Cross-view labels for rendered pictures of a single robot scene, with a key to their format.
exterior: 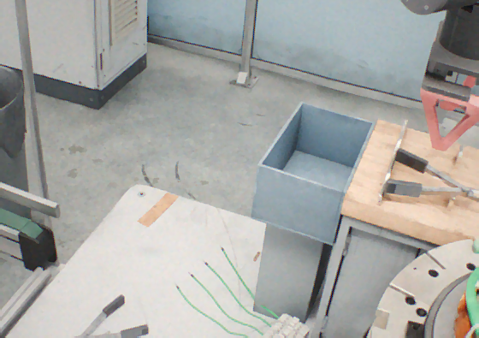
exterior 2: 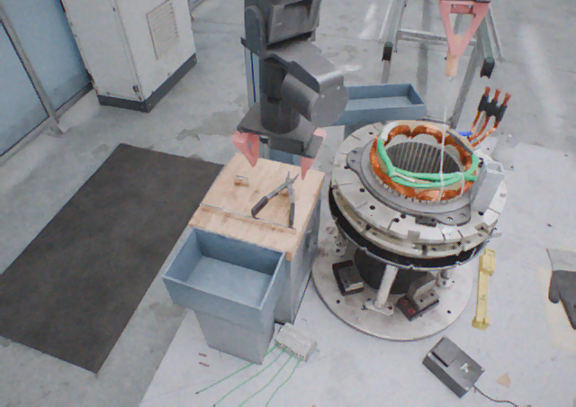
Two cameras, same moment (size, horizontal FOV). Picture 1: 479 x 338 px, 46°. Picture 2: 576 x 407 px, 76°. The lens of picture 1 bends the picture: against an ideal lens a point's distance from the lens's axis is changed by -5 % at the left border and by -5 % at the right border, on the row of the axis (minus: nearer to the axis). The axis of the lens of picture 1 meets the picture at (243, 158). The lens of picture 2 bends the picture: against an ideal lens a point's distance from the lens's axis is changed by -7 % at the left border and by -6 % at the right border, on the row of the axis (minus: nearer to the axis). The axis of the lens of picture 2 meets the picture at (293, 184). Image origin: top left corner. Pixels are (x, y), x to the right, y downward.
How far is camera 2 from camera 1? 0.58 m
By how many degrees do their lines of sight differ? 66
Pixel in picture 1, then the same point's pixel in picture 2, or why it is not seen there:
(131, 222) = not seen: outside the picture
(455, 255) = (355, 195)
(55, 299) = not seen: outside the picture
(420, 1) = (332, 116)
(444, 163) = (243, 191)
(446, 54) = (296, 132)
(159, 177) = not seen: outside the picture
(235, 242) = (187, 383)
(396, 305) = (402, 226)
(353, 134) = (191, 246)
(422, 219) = (305, 212)
